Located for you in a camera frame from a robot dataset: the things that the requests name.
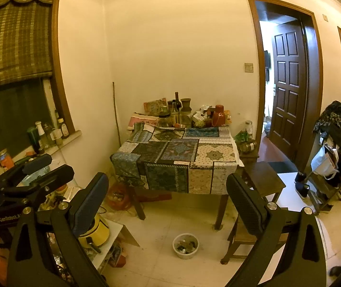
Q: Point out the dark clothes pile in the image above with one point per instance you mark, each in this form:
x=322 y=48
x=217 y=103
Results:
x=335 y=119

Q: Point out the patchwork tablecloth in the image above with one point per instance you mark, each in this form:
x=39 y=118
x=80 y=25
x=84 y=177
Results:
x=212 y=155

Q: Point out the white plastic bowl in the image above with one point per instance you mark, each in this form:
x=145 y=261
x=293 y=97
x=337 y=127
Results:
x=185 y=256

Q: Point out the small wooden side table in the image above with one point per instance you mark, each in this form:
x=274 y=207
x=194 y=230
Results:
x=249 y=157

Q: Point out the yellow pot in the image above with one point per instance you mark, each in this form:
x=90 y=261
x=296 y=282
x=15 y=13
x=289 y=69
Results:
x=97 y=230

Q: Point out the dark labelled jar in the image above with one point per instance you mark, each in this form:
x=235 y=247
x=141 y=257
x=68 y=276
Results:
x=248 y=146

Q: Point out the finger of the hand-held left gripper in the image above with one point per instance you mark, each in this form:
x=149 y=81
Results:
x=54 y=176
x=36 y=163

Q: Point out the dark wine bottle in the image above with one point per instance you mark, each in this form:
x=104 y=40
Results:
x=177 y=104

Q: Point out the white plastic bag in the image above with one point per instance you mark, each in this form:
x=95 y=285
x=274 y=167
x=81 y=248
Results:
x=320 y=164

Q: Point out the dark green bottle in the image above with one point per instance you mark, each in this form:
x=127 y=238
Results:
x=33 y=140

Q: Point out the dark slipper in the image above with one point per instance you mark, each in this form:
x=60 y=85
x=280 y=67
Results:
x=304 y=191
x=300 y=177

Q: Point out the green packet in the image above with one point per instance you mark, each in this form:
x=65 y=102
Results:
x=241 y=137

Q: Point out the glass jar with lid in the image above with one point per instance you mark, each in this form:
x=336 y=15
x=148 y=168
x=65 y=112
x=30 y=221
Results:
x=248 y=128

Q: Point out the red plastic jug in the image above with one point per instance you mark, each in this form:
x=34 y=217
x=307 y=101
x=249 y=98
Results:
x=218 y=118

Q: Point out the small labelled bottle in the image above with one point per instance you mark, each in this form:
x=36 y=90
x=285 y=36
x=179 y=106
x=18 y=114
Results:
x=63 y=130

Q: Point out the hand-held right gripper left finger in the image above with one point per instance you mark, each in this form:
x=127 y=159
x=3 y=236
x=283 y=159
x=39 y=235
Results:
x=88 y=206

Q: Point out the red basket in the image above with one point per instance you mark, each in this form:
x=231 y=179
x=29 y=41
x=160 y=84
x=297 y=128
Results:
x=119 y=197

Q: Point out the patterned decorative box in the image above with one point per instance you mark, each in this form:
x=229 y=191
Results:
x=154 y=106

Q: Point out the dark doormat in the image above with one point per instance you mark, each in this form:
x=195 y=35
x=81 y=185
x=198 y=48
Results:
x=282 y=167

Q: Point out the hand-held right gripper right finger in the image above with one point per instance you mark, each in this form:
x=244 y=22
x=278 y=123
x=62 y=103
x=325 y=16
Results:
x=248 y=206

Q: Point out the wooden window frame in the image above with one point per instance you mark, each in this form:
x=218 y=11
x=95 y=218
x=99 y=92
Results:
x=61 y=95

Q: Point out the clear bottle black cap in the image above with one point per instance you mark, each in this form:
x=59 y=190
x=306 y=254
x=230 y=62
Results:
x=174 y=112

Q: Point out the brown panelled door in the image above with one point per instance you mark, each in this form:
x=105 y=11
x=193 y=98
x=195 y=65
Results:
x=287 y=95

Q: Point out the small wooden chair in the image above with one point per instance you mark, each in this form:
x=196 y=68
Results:
x=242 y=233

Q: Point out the brown ceramic vase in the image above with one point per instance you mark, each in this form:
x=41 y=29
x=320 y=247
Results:
x=185 y=104

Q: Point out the thin wooden stick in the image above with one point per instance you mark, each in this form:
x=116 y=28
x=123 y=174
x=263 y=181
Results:
x=116 y=113

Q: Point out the bamboo window blind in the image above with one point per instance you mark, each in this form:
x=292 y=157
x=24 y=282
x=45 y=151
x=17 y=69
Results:
x=15 y=41

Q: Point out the wooden rack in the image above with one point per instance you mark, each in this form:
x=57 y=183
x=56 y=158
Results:
x=335 y=191

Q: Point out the beige wall switch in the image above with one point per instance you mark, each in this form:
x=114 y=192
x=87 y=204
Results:
x=248 y=67

